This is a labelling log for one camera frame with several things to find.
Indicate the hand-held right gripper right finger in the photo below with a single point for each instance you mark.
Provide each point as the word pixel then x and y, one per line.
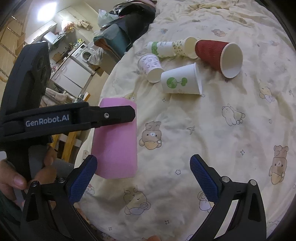
pixel 204 179

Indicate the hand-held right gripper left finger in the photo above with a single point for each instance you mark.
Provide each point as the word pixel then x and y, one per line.
pixel 83 179

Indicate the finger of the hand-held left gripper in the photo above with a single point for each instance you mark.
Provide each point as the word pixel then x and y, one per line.
pixel 111 114

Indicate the white cup with purple print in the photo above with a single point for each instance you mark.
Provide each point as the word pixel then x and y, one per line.
pixel 151 66

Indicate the white cup with green tree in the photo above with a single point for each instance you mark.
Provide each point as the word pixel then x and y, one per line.
pixel 178 81

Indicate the white cup with green label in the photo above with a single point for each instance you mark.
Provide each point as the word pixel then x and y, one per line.
pixel 163 49

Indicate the white cup with small leaves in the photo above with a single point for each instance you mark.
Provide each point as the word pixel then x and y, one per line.
pixel 182 47

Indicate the red ribbed paper cup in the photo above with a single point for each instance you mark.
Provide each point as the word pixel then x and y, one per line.
pixel 215 55

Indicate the person's left hand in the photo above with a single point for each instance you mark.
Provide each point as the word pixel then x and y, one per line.
pixel 13 178

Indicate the white low cabinet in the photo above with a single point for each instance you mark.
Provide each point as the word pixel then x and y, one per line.
pixel 69 71

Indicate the bear print bed sheet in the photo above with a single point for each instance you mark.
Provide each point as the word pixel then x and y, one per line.
pixel 208 129

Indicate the white crumpled cloth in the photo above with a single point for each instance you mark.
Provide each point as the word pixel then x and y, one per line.
pixel 96 56

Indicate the white washing machine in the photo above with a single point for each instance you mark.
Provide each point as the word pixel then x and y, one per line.
pixel 82 54

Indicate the pile of dark bags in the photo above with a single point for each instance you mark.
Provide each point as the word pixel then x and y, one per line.
pixel 122 30

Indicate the white plastic bag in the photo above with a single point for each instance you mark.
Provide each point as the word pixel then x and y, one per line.
pixel 106 17

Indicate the wooden frame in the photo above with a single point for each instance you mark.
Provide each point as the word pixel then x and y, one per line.
pixel 69 143

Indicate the white wall cabinet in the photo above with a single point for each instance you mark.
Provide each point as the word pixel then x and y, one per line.
pixel 41 31

